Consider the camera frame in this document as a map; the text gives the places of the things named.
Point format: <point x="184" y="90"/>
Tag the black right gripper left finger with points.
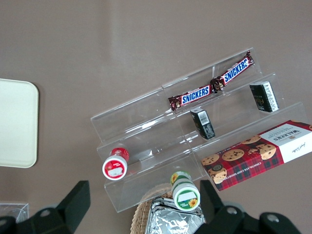
<point x="61" y="214"/>

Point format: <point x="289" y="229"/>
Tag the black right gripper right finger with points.
<point x="226" y="219"/>

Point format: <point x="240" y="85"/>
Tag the foil wrapped sandwich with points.
<point x="168" y="219"/>

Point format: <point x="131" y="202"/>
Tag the woven wicker basket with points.
<point x="140" y="215"/>

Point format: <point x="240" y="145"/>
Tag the cream plastic tray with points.
<point x="17" y="122"/>

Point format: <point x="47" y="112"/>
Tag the green lidded sunflower cup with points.
<point x="185" y="195"/>

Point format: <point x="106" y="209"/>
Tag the clear plastic box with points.
<point x="12" y="209"/>

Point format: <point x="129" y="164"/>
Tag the Walkers shortbread cookie box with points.
<point x="256" y="156"/>

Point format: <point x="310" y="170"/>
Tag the red lidded small cup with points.
<point x="115" y="167"/>

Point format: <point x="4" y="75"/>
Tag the small black barcode box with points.
<point x="203" y="124"/>

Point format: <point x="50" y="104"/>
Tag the clear acrylic stepped riser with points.
<point x="234" y="114"/>
<point x="146" y="126"/>

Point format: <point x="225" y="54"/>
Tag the black box with white text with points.
<point x="264" y="96"/>

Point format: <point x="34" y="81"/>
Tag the Snickers chocolate bar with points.
<point x="235" y="70"/>
<point x="195" y="93"/>

